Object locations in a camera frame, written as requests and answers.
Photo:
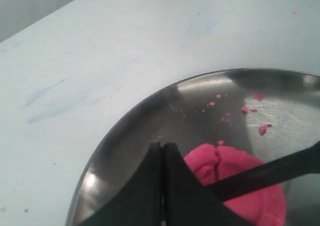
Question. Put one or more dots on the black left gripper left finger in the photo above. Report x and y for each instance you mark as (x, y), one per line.
(139, 202)

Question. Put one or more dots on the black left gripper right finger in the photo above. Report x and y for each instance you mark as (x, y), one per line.
(186, 201)

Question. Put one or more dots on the pink clay lump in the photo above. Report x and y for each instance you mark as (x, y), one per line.
(246, 197)

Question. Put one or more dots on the black knife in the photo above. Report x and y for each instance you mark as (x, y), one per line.
(289, 167)

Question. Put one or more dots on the round steel plate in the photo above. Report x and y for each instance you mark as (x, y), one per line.
(270, 113)

